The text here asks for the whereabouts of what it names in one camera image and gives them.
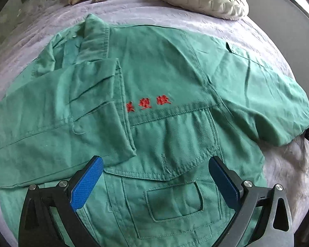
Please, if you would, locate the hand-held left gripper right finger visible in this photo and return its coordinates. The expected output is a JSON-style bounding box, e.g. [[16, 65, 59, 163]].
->
[[208, 156, 295, 247]]

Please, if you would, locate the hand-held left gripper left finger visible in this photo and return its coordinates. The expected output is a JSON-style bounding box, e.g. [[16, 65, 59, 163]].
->
[[19, 155, 104, 247]]

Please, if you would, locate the green work jacket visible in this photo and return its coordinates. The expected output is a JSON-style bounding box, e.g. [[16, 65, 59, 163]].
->
[[0, 14, 309, 247]]

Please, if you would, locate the lilac plush blanket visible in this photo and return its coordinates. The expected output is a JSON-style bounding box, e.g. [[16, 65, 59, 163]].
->
[[0, 0, 309, 247]]

